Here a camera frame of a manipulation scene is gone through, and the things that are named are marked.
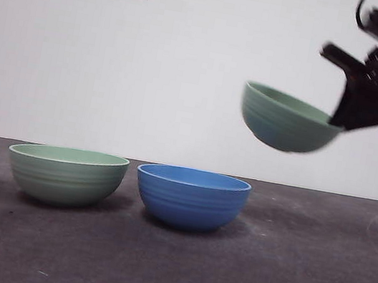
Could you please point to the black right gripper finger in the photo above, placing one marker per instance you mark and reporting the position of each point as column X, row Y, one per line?
column 365, row 109

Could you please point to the green ribbed bowl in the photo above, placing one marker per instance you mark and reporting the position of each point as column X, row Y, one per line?
column 64, row 182
column 278, row 127

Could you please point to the blue ribbed bowl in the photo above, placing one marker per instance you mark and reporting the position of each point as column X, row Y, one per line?
column 189, row 205

